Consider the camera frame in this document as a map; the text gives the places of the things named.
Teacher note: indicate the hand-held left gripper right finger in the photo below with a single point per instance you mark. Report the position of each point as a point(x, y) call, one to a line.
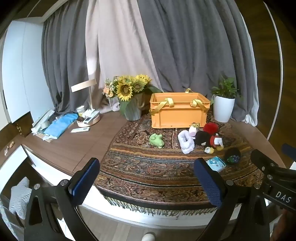
point(209, 183)

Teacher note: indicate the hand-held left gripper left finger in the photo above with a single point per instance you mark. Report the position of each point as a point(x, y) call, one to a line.
point(84, 179)

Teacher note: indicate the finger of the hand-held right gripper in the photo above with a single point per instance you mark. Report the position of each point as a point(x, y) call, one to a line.
point(261, 160)
point(288, 151)

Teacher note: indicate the black mouse plush toy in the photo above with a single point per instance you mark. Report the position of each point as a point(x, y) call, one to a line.
point(203, 139)

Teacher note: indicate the red fluffy pompom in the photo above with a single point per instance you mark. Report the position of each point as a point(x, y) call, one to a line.
point(211, 128)

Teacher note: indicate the orange storage box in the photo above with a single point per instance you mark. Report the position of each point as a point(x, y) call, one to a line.
point(178, 114)

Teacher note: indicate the blue tissue packet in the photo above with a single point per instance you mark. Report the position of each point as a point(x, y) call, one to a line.
point(216, 163)

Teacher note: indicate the black pouch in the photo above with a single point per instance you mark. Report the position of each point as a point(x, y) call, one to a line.
point(232, 156)

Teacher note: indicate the white sheer curtain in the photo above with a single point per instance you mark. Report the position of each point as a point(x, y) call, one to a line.
point(251, 117)

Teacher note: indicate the white fluffy plush slipper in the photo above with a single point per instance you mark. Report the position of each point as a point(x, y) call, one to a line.
point(186, 142)

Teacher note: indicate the white remote control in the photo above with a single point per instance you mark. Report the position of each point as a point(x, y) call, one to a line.
point(80, 130)
point(89, 118)

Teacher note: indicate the pink plush toy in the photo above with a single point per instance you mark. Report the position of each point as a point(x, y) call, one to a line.
point(193, 131)

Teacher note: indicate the blue cloth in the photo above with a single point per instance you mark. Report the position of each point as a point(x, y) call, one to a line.
point(61, 124)

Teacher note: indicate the patterned fringed rug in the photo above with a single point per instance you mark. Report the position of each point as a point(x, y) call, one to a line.
point(148, 169)

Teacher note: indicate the potted plant in white pot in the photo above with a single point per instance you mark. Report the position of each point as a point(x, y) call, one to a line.
point(223, 107)

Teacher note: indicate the striped cushion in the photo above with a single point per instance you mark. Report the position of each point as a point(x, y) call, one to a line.
point(19, 199)

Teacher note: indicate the green frog plush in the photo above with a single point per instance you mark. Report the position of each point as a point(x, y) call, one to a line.
point(156, 140)

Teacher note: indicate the long white box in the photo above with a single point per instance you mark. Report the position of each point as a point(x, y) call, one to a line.
point(42, 119)

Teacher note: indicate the white shoe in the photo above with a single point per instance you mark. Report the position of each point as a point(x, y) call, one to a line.
point(148, 237)

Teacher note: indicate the grey-green vase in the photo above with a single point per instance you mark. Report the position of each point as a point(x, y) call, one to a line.
point(133, 110)

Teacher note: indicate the peach flower bouquet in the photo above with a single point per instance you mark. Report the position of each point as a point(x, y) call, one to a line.
point(109, 90)

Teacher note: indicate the wooden desk lamp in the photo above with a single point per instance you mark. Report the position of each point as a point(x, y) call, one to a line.
point(86, 83)

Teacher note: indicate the brown wicker basket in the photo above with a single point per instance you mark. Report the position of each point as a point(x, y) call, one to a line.
point(146, 104)

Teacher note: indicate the sunflower bouquet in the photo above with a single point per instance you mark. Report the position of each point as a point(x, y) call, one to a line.
point(129, 87)

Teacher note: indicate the narrow grey curtain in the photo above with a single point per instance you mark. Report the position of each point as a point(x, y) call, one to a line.
point(67, 67)

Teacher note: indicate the white wardrobe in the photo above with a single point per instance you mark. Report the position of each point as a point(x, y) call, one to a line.
point(23, 69)

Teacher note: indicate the wide grey curtain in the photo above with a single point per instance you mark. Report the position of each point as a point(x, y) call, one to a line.
point(196, 46)

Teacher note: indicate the beige curtain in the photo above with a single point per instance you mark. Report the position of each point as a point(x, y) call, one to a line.
point(115, 41)

